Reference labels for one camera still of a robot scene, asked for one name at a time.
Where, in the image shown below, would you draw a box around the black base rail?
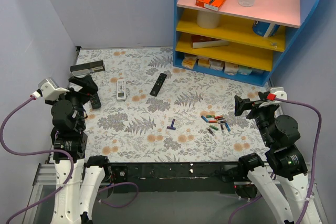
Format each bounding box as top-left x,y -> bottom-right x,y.
81,161 -> 263,194

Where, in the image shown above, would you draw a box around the blue battery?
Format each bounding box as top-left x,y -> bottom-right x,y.
224,123 -> 230,132
201,115 -> 209,123

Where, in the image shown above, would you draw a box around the blue battery leftmost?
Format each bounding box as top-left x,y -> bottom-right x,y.
201,115 -> 209,123

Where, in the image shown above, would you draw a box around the blue battery lower right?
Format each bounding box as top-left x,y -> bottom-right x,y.
224,123 -> 230,132

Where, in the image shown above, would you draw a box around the purple cable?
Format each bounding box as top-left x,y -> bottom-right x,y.
227,97 -> 323,224
0,95 -> 76,224

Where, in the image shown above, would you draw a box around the white paper roll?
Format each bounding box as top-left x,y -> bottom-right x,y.
197,10 -> 221,29

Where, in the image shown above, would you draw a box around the white air conditioner remote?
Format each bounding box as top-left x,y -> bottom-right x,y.
116,79 -> 127,101

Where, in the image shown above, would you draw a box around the black TV remote coloured buttons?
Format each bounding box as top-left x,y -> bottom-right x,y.
90,93 -> 101,110

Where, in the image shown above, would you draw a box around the aluminium frame rail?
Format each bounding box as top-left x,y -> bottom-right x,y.
33,163 -> 71,186

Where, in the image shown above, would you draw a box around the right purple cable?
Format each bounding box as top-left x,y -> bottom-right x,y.
227,97 -> 323,224

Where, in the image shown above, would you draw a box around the slim black remote control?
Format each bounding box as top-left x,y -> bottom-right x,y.
150,73 -> 167,97

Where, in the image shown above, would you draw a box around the dark long cardboard box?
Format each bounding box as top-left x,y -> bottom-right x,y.
70,60 -> 105,77

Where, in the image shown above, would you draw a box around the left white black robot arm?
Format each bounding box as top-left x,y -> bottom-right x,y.
50,74 -> 112,223

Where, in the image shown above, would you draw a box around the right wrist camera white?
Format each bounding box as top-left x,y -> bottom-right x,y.
260,87 -> 287,107

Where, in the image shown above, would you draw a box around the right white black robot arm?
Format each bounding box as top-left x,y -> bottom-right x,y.
234,87 -> 322,223

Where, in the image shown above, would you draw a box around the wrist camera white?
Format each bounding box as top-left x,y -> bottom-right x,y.
30,77 -> 69,101
260,87 -> 287,107

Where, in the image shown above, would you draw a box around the floral table mat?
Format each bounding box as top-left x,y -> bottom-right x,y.
48,47 -> 292,163

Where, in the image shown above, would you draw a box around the dark battery lower left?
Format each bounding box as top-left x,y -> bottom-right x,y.
207,127 -> 215,136

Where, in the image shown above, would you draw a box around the blue shelf unit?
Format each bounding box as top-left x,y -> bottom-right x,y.
173,0 -> 320,86

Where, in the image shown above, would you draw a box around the teal small box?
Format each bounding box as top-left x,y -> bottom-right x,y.
237,65 -> 253,76

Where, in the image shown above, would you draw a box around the yellow white small box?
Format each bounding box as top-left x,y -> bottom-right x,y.
197,56 -> 211,68

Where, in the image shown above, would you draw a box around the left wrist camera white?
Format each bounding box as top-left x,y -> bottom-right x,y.
30,77 -> 69,101

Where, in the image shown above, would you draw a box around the red white flat box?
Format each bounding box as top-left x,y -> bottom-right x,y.
191,35 -> 229,49

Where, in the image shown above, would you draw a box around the green battery lower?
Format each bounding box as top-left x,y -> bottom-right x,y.
209,125 -> 219,131

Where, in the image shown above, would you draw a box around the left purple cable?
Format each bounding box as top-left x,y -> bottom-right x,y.
0,95 -> 76,224

